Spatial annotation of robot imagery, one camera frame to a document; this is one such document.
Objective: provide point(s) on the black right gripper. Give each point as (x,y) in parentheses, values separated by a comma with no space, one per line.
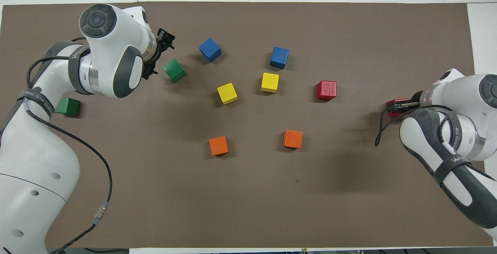
(417,105)

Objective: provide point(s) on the blue wooden block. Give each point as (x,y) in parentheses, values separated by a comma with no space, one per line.
(279,56)
(209,49)

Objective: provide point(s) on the brown paper mat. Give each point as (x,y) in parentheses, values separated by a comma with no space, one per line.
(248,192)

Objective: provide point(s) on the orange wooden block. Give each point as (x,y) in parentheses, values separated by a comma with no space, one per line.
(218,145)
(292,138)

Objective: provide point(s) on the yellow wooden block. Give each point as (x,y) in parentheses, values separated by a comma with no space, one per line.
(270,82)
(226,92)

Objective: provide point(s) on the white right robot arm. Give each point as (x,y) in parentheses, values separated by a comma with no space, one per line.
(466,102)

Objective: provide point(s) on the green wooden block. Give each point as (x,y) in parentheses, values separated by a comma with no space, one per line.
(66,106)
(173,69)

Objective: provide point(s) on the red wooden block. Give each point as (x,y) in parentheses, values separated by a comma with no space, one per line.
(326,89)
(396,100)

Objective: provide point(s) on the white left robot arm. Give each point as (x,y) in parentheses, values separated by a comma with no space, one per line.
(108,52)

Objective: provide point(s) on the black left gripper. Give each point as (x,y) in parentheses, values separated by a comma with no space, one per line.
(161,36)

